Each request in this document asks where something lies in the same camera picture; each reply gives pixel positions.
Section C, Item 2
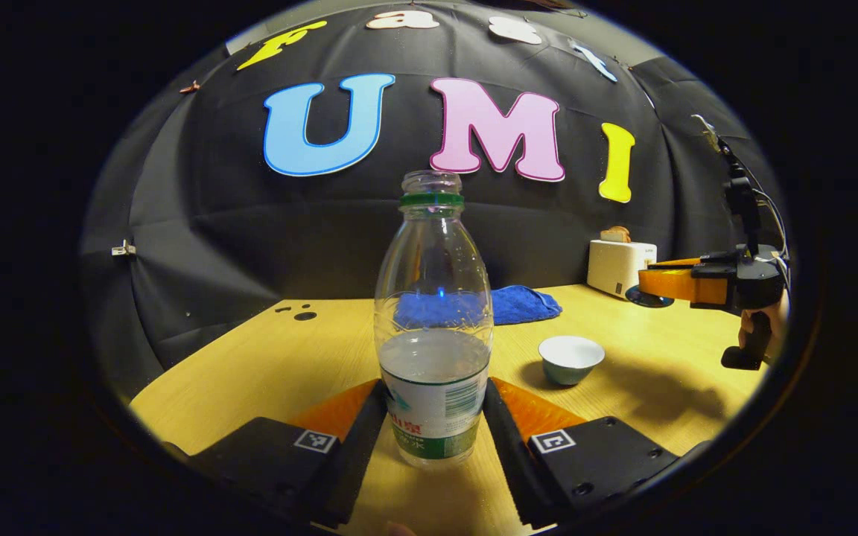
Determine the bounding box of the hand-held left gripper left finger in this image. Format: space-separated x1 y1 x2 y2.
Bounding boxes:
189 378 390 529

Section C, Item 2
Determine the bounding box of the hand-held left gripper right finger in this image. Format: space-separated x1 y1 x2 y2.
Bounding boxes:
483 376 681 529

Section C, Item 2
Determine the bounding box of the black backdrop cloth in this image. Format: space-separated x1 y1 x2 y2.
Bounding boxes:
79 0 787 388

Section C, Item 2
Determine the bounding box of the blue towel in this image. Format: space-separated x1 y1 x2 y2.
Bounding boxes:
393 285 562 329

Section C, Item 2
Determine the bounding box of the white toaster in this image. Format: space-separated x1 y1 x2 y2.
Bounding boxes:
587 240 658 300

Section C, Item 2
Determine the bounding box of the teal teacup lid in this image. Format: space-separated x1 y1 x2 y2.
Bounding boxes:
626 287 674 309

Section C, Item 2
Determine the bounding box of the clear plastic water bottle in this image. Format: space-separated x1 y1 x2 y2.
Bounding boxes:
374 170 495 468

